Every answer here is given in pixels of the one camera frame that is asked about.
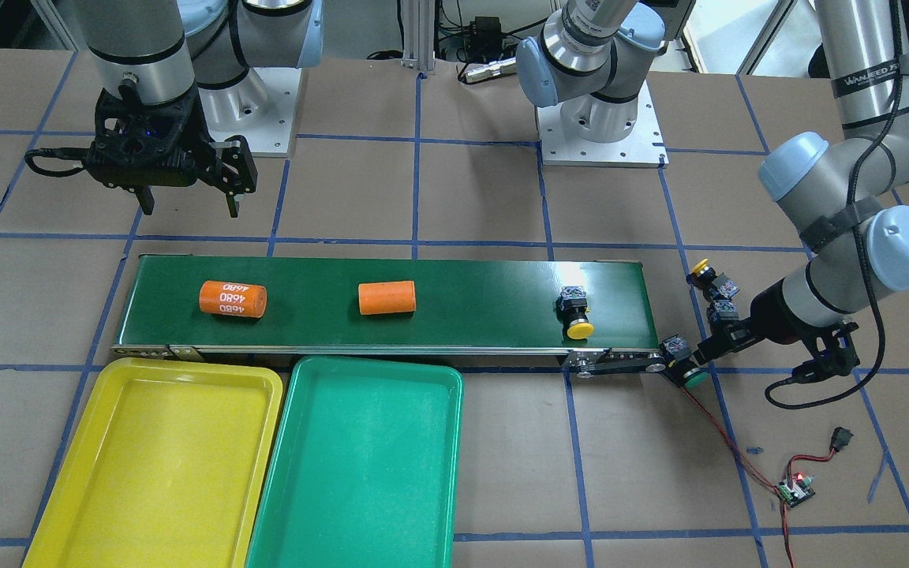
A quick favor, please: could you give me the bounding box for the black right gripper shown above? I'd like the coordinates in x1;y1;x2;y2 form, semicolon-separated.
84;80;257;219

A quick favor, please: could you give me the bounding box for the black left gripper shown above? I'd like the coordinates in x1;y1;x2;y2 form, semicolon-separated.
693;280;861;384

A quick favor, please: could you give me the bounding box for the green push button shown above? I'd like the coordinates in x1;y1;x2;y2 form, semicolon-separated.
706;299;742;331
659;334;710;391

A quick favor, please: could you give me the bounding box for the yellow push button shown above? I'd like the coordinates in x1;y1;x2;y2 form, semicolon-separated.
686;258;740;301
556;286;595;341

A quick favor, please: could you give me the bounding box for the orange cylinder with 4680 print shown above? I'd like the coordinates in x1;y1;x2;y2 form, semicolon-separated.
197;280;267;319

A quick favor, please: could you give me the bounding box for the robot left arm silver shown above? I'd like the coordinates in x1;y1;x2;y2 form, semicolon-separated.
515;1;909;386

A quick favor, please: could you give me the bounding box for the small controller circuit board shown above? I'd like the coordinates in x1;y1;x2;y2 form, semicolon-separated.
776;472;815;508

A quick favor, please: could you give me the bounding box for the green conveyor belt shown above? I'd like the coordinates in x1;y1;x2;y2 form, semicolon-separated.
112;255;664;374

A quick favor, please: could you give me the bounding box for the yellow plastic tray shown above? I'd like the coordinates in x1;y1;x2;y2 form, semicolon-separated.
23;358;284;567

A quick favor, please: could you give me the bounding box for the green plastic tray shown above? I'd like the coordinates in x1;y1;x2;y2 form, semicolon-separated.
246;356;464;567

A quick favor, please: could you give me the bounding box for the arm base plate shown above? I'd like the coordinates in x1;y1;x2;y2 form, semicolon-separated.
199;67;304;158
535;82;670;168

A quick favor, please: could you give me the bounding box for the red black power wire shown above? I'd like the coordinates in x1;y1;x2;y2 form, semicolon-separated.
664;371;842;568

